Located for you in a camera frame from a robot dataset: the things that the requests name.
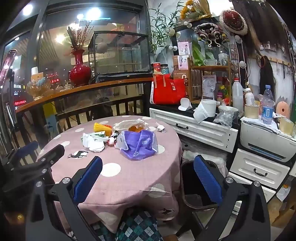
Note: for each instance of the dried flower branches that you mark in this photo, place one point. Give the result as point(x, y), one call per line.
point(78, 37)

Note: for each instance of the purple plastic bag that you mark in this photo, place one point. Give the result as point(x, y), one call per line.
point(136, 150)

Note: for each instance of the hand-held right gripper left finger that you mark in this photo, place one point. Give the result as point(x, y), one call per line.
point(87, 178)

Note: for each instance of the jar with dark lid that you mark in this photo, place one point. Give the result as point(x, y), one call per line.
point(165, 69)

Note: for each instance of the cardboard box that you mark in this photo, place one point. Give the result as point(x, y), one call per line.
point(284, 215)

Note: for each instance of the small white bottle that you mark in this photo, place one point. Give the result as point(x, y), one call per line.
point(249, 97)

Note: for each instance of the long brown wig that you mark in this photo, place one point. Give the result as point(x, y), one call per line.
point(259, 20)

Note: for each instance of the white printed packet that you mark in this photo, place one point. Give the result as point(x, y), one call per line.
point(209, 87)

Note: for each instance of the red can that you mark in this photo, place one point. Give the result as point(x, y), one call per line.
point(157, 67)

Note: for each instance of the black trash bin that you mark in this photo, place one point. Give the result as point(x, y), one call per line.
point(188, 183)

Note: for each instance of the black wig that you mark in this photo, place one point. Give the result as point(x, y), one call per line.
point(267, 76)

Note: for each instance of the red vase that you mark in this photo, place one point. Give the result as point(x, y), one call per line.
point(79, 71)

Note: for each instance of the wooden bar counter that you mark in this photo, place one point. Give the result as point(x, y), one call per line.
point(81, 89)

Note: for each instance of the clear plastic bag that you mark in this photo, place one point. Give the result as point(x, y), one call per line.
point(223, 119)

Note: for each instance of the red tote bag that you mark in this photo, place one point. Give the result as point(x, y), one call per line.
point(168, 90)

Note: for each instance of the ornate headdress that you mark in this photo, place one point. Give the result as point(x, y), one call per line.
point(210, 32)

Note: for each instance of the sunflower bouquet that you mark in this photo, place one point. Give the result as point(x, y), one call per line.
point(194, 9)

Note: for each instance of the pink round sponge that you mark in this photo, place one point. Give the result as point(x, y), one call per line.
point(283, 109)

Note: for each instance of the white bowl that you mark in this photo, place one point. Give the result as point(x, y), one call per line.
point(227, 109)

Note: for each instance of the kraft paper bowl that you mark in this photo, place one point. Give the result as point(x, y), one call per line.
point(251, 112)

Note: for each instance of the wooden shelf rack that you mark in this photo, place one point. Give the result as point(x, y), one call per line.
point(196, 81)

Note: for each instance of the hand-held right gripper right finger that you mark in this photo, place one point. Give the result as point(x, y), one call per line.
point(208, 180)

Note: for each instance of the white bundled cloth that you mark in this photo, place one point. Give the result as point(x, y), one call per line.
point(217, 160)

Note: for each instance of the glass display case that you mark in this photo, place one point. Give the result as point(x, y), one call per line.
point(120, 55)

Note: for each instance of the vanity mirror with bulbs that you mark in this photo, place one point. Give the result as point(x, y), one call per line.
point(185, 34)

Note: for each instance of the pink and brown box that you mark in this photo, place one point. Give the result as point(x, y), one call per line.
point(182, 63)

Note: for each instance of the red round hat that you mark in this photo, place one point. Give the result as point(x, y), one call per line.
point(233, 20)

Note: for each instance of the black and white wrapper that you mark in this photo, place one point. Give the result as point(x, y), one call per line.
point(160, 128)

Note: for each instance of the beige round container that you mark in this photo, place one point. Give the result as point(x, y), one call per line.
point(286, 125)

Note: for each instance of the white plastic bag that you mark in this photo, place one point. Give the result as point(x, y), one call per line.
point(126, 124)

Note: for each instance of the green milk carton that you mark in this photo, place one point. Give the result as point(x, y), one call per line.
point(100, 134)

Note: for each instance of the yellow and orange knitted piece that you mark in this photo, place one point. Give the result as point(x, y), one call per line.
point(98, 127)

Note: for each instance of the clear plastic cup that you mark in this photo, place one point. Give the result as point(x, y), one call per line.
point(223, 59)

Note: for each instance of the white tissue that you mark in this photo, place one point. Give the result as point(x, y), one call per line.
point(92, 143)

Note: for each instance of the person's plaid trousers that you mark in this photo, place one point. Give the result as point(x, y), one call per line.
point(136, 226)

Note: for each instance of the orange plastic cup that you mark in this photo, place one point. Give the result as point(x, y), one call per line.
point(134, 128)

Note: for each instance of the dark bag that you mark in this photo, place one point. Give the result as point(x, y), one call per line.
point(103, 107)

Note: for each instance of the white plastic jug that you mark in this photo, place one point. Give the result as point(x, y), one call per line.
point(237, 97)

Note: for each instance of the glass bowl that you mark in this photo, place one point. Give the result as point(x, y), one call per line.
point(38, 88)

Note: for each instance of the pink polka-dot tablecloth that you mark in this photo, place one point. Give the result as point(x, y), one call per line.
point(129, 171)

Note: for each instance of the white printer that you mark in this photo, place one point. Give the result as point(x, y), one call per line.
point(266, 141)

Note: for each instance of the green leafy plant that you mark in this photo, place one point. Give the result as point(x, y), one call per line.
point(161, 27)

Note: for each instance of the paper cup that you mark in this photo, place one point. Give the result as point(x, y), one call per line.
point(34, 70)

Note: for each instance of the clear water bottle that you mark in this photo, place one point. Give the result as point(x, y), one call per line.
point(267, 109)

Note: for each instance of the smartphone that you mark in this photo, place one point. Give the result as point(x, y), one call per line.
point(10, 60)

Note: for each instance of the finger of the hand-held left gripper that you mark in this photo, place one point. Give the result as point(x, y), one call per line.
point(23, 151)
point(52, 154)

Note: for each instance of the clear glass mug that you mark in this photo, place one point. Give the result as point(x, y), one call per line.
point(210, 62)

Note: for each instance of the white dresser drawer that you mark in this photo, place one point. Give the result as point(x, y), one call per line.
point(198, 129)

